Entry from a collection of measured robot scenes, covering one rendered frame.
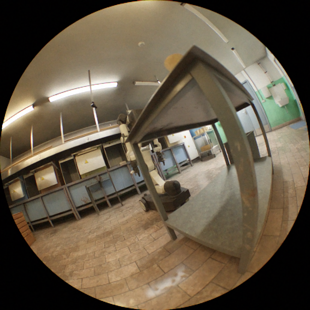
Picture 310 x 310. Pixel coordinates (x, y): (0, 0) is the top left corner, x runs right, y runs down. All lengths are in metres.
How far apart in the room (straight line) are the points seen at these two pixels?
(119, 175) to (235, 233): 2.46
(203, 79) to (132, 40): 1.87
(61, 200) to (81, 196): 0.56
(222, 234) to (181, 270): 0.34
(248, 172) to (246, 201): 0.08
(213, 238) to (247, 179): 0.37
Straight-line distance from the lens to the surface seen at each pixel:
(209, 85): 0.27
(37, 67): 2.19
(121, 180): 2.63
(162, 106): 0.37
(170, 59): 0.41
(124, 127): 1.42
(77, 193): 2.72
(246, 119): 4.85
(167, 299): 0.71
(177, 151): 3.41
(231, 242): 0.54
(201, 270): 0.73
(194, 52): 0.29
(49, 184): 2.80
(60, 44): 1.97
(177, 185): 1.25
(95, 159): 2.47
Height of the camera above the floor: 0.66
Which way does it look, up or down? 3 degrees up
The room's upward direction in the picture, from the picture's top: 22 degrees counter-clockwise
